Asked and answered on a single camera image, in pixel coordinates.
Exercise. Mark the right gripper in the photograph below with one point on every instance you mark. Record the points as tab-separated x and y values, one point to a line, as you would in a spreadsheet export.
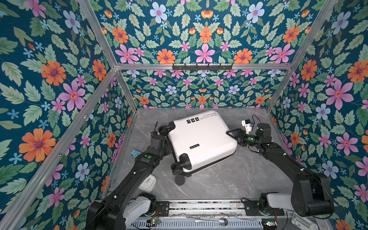
239	133

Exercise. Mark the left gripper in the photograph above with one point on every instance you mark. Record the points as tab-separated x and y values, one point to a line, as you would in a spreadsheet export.
167	145

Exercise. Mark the black suitcase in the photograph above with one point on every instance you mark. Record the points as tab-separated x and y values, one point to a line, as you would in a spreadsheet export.
197	142

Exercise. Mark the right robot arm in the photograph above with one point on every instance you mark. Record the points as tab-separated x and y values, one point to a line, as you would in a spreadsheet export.
311	194

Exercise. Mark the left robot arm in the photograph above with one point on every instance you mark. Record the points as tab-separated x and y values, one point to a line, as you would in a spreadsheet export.
108	213

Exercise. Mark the small blue patterned box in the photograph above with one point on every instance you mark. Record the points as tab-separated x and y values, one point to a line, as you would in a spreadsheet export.
135	153

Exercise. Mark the white square clock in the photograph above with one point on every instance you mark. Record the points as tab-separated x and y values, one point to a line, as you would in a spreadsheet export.
148	184

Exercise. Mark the metal spoon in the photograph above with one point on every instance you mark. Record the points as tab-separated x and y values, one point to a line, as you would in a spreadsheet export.
223	222

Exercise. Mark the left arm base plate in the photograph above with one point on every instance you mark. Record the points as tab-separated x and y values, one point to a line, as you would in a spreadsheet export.
159	208

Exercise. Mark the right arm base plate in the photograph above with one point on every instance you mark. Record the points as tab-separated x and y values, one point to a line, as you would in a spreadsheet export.
251	208

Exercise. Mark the black hook rail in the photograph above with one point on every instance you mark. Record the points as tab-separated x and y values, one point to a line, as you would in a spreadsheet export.
202	67

